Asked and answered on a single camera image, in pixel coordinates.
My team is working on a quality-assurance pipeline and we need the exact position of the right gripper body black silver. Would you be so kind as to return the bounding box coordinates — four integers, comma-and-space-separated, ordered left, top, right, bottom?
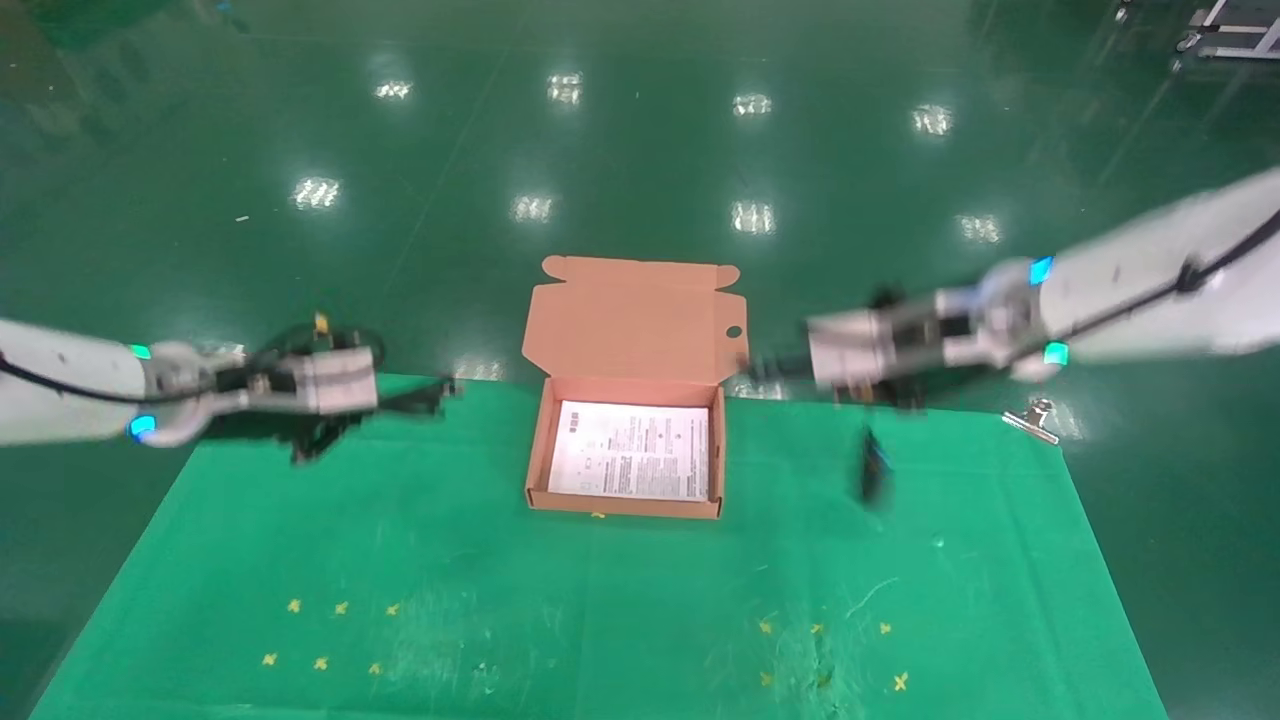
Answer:
806, 298, 946, 413

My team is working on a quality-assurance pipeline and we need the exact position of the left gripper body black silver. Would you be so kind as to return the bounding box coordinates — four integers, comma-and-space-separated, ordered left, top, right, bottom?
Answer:
215, 345, 381, 416

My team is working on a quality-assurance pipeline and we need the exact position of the black wired mouse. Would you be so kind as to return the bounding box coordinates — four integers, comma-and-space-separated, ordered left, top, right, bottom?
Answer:
858, 428, 898, 513

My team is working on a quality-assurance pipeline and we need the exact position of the orange cardboard box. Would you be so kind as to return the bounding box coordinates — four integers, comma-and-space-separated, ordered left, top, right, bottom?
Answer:
522, 255, 749, 521

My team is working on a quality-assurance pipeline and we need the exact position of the white printed manual sheet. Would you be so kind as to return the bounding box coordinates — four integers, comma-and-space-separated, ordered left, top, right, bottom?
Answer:
548, 401, 711, 501

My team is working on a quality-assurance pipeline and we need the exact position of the silver binder clip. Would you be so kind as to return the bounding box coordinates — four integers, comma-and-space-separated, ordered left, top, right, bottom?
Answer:
1003, 399, 1061, 446

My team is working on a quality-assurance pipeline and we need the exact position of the green table mat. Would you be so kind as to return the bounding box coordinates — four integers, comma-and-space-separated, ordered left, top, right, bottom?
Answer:
30, 372, 1169, 720

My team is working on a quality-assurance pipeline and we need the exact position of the black wrist cable yellow tag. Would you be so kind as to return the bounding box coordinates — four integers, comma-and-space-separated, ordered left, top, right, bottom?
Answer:
250, 312, 386, 363

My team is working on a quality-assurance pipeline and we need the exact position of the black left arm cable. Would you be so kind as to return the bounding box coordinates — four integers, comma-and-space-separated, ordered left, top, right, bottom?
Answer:
0, 352, 166, 406

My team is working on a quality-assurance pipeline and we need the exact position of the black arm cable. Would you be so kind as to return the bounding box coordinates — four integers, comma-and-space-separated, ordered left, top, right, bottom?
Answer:
0, 352, 166, 406
1000, 208, 1280, 351

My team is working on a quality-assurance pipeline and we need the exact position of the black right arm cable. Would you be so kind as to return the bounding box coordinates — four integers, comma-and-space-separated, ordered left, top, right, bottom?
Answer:
1000, 208, 1280, 351

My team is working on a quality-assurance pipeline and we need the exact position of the white metal cart frame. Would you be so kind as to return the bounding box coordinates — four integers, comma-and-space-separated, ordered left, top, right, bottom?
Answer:
1175, 0, 1280, 63

